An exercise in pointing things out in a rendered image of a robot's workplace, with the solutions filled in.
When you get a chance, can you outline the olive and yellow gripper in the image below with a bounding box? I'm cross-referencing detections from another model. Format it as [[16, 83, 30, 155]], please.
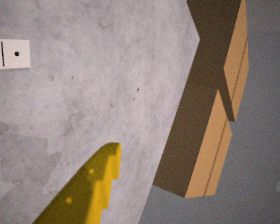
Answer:
[[32, 142, 121, 224]]

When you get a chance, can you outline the white domino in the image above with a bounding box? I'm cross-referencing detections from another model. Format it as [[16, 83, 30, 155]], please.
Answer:
[[0, 39, 31, 69]]

